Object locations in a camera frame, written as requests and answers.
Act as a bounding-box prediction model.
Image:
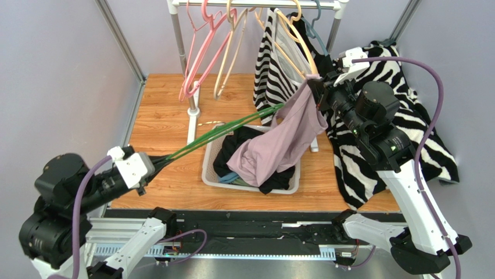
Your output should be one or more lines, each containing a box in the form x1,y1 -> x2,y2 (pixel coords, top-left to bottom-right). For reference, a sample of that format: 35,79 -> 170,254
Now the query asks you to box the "grey-blue hanger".
295,0 -> 329,62

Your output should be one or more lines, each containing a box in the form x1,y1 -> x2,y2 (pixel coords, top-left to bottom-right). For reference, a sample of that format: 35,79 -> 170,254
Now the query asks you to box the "blue tank top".
218,172 -> 240,184

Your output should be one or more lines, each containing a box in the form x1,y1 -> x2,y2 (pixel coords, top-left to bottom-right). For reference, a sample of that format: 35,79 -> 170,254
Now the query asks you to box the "black tank top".
293,21 -> 335,77

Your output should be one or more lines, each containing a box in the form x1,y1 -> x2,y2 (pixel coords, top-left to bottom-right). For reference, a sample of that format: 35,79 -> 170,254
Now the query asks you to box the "metal clothes rack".
167,1 -> 348,144

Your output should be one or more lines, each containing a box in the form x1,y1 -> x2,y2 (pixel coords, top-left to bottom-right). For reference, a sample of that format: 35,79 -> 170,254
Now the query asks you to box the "zebra print blanket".
317,40 -> 460,212

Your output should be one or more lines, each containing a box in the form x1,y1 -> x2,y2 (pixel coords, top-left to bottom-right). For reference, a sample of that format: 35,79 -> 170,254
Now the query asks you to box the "thick pink plastic hanger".
185,0 -> 236,99

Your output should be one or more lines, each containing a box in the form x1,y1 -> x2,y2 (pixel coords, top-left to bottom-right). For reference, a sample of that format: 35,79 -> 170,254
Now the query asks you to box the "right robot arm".
307,77 -> 472,277

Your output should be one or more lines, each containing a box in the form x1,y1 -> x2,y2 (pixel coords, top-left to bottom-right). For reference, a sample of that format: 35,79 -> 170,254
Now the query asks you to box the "black garment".
213,125 -> 295,195

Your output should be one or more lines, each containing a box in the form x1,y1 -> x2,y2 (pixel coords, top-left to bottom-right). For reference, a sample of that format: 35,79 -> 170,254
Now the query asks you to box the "thin pink wire hanger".
178,1 -> 229,102

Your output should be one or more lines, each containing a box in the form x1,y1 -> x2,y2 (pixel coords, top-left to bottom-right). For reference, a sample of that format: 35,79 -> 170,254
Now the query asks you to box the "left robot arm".
19,150 -> 178,278

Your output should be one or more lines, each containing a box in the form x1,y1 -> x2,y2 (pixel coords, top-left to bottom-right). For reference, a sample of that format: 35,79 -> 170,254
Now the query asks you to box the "cream hanger with striped top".
275,0 -> 318,78

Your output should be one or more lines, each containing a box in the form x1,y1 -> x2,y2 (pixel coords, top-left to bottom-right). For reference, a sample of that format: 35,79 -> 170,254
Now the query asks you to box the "white plastic laundry basket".
202,135 -> 301,195

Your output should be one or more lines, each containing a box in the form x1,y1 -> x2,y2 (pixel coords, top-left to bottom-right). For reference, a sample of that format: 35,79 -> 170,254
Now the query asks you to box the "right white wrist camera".
333,47 -> 370,87

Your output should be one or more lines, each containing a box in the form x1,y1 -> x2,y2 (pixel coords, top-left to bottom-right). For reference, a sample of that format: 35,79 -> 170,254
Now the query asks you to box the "black white striped top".
253,8 -> 307,111

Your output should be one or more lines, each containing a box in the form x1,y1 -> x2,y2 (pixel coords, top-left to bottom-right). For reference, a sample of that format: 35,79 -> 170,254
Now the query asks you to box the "green hanger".
166,103 -> 284,161

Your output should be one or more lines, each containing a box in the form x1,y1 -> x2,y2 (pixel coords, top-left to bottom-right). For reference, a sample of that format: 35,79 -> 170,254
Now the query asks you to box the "beige wooden hanger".
213,1 -> 250,101

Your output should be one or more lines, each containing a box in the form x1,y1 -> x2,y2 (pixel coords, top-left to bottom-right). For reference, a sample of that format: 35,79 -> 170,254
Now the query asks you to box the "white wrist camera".
333,47 -> 370,87
107,146 -> 155,189

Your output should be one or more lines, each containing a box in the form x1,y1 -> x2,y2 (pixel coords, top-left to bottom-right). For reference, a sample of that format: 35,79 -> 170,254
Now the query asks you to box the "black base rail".
104,209 -> 372,258

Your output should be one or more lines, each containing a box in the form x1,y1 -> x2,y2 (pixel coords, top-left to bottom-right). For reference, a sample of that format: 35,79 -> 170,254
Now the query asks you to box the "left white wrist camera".
107,146 -> 155,189

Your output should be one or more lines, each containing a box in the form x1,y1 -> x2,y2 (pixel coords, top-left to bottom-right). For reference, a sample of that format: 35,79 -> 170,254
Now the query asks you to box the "mauve tank top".
227,74 -> 328,187

